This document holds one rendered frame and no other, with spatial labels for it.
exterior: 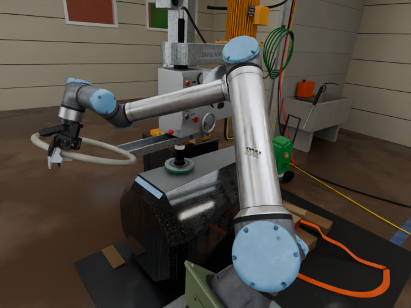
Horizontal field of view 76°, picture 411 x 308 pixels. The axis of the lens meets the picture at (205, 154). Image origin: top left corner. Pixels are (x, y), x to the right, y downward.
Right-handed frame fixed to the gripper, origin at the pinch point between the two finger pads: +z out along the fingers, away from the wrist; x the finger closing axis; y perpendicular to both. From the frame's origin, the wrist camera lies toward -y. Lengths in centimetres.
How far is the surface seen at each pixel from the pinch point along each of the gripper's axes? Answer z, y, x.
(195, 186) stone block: 7, 53, 74
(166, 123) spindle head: -28, 23, 69
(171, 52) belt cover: -69, 19, 49
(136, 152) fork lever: -8.3, 17.8, 41.9
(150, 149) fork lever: -11, 23, 51
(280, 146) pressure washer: -38, 128, 240
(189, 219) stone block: 25, 57, 59
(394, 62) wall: -258, 316, 446
